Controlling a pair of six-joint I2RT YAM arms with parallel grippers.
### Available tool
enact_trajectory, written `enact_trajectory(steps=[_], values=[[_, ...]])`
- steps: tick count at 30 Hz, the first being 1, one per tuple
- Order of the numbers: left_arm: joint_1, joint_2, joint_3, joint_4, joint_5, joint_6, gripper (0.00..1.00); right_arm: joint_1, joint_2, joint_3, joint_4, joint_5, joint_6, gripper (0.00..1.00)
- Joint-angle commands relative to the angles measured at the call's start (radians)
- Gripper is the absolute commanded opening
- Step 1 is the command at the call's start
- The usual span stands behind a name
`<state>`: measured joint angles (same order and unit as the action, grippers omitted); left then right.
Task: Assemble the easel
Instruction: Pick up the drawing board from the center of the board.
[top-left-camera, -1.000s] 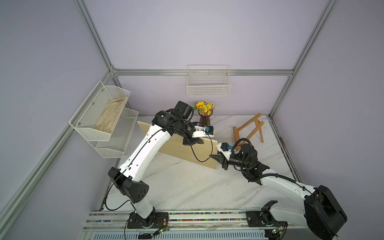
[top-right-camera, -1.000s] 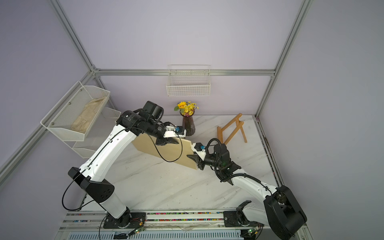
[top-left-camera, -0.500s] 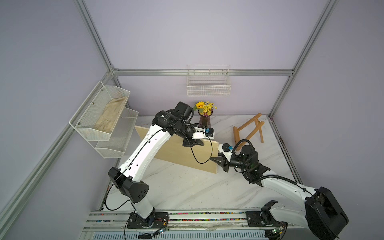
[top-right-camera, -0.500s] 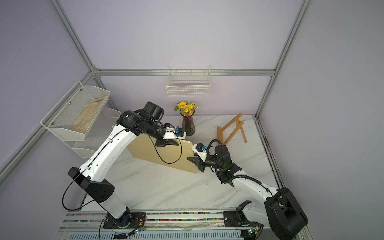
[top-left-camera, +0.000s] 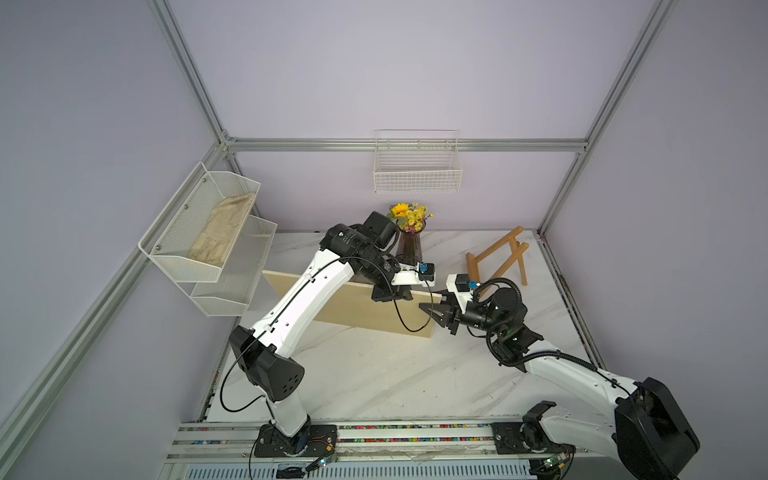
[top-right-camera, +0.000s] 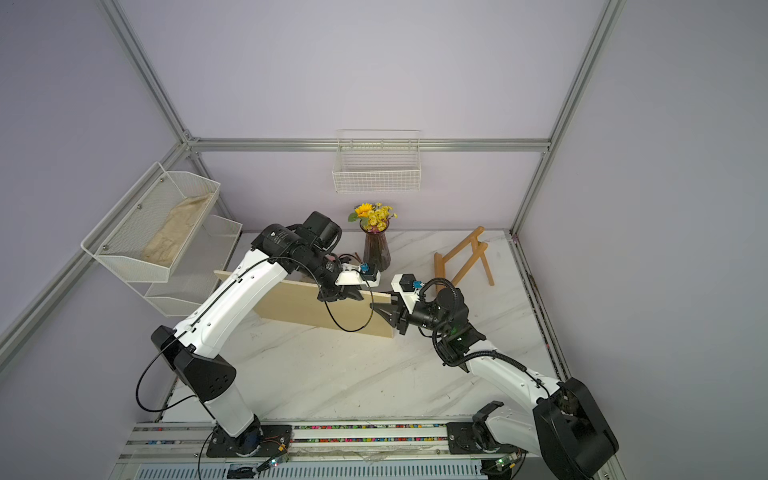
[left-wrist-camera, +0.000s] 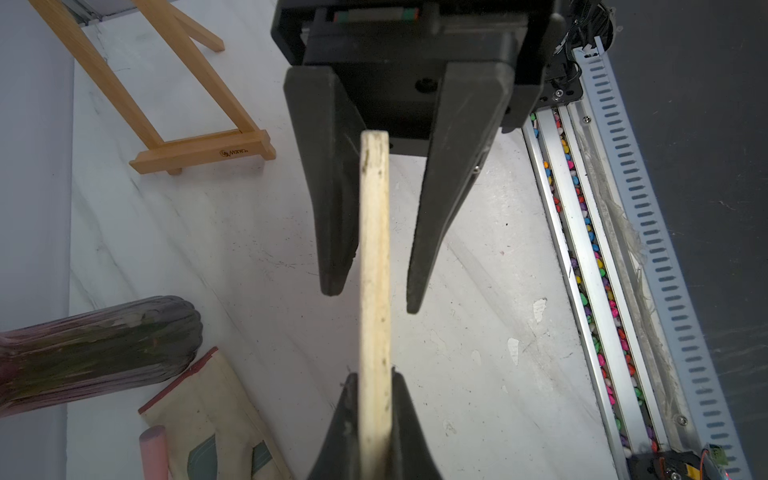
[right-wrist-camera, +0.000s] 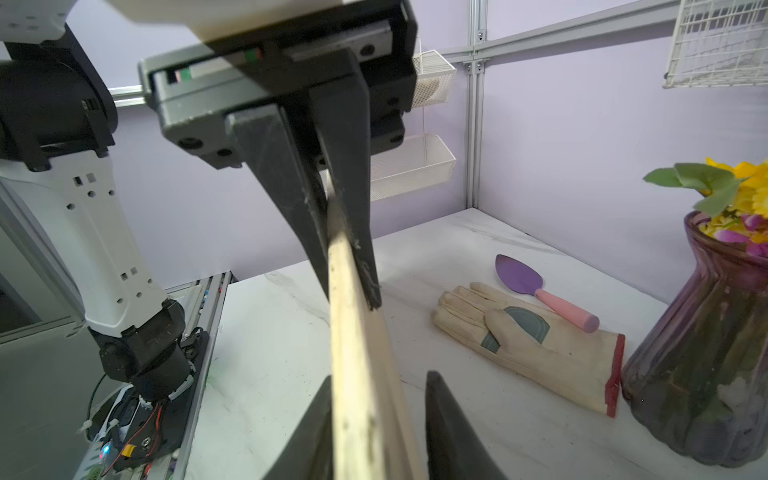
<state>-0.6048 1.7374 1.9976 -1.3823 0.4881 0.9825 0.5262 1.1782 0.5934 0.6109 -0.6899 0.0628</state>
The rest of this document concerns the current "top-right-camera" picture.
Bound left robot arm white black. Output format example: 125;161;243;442
151;212;380;456

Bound light plywood board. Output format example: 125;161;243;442
213;268;397;340

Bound aluminium frame profiles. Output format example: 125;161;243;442
1;1;625;378

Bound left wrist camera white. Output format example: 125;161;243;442
335;263;381;287

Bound dark glass vase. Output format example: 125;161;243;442
363;222;391;272

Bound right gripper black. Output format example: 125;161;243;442
373;290;452;335

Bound yellow flower bouquet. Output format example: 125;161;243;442
347;203;398;234

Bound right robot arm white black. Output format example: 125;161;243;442
370;274;619;479

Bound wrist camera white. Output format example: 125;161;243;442
391;273;423;313
335;263;381;287

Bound wooden easel frame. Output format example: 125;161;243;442
433;226;496;287

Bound white wire wall basket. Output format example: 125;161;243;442
332;129;422;194

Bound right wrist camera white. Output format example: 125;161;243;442
391;273;423;313

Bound white perforated wall shelf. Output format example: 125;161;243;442
81;163;242;318

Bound metal base rail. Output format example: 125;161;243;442
113;417;625;480

